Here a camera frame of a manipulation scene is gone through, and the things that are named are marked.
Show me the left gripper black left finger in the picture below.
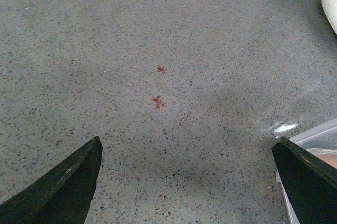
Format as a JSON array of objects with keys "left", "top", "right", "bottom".
[{"left": 1, "top": 136, "right": 102, "bottom": 223}]

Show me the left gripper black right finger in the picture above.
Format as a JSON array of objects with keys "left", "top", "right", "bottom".
[{"left": 272, "top": 137, "right": 336, "bottom": 223}]

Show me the clear plastic egg box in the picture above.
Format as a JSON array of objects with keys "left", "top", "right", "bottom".
[{"left": 275, "top": 117, "right": 337, "bottom": 224}]

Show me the white Joyoung kitchen appliance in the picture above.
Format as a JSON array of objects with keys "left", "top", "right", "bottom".
[{"left": 321, "top": 0, "right": 337, "bottom": 33}]

